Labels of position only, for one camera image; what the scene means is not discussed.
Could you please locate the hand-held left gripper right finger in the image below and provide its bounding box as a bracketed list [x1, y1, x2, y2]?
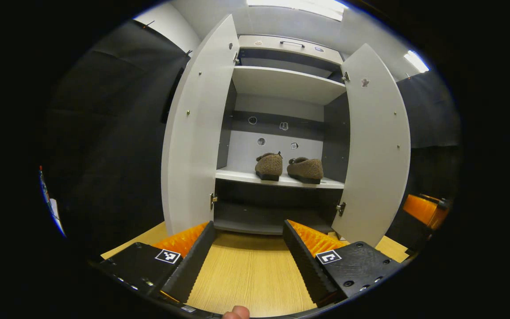
[282, 219, 404, 308]

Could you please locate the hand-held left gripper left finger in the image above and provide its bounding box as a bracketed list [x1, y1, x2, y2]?
[95, 221, 216, 306]

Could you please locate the brown fuzzy shoe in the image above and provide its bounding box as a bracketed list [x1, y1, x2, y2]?
[287, 157, 325, 185]
[255, 152, 283, 181]

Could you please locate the black backdrop cloth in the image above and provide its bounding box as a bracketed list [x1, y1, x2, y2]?
[34, 20, 464, 262]

